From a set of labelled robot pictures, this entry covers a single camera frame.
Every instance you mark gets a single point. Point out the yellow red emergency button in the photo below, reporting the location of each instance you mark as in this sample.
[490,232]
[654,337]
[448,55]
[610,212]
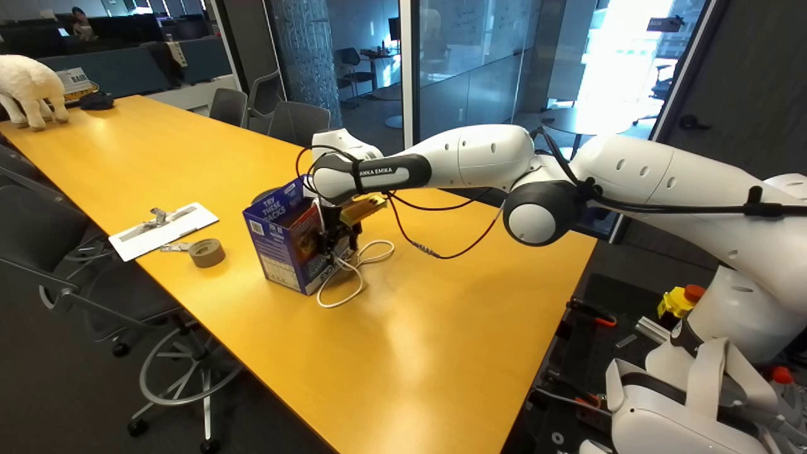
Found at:
[679,301]

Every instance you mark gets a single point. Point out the grey office chair far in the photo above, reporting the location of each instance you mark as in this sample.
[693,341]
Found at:
[229,108]

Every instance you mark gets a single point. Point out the blue cardboard box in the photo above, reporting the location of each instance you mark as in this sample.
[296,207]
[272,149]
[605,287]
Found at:
[285,232]

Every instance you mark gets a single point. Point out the grey office chair middle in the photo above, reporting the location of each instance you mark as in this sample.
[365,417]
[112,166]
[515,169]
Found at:
[298,121]

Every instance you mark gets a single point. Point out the grey office chair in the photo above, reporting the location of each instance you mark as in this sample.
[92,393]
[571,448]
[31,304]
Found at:
[229,108]
[298,121]

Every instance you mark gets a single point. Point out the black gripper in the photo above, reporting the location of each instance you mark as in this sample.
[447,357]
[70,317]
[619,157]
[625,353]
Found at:
[336,237]

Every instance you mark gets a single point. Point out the white VR headset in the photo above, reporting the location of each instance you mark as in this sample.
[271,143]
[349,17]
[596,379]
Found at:
[722,406]

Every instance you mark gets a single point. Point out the white flat paper tray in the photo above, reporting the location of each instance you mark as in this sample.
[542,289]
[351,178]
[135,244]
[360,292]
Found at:
[158,231]

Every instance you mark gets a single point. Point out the black office chair left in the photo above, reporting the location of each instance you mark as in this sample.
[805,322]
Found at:
[48,241]

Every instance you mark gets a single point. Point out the brown tape roll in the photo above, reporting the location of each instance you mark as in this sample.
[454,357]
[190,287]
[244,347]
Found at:
[205,253]

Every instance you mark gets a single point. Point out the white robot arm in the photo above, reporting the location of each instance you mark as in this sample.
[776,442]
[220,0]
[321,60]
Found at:
[755,229]

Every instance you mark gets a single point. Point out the white rope long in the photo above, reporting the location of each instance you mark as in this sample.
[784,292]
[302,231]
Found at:
[345,282]

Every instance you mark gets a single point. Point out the black object on table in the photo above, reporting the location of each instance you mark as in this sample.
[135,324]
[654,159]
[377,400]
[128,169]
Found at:
[97,101]

